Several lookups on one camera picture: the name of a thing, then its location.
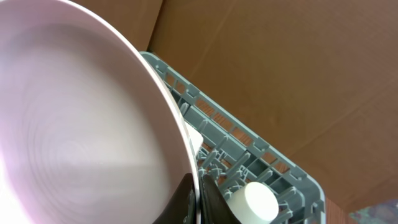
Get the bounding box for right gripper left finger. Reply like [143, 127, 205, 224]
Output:
[153, 173, 197, 224]

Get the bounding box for white cup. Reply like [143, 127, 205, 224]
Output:
[227, 182, 279, 224]

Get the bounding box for pink plate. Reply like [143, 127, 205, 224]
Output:
[1, 0, 199, 224]

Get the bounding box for grey dishwasher rack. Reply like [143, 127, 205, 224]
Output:
[141, 52, 326, 223]

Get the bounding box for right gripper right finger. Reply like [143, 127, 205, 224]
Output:
[200, 174, 241, 224]

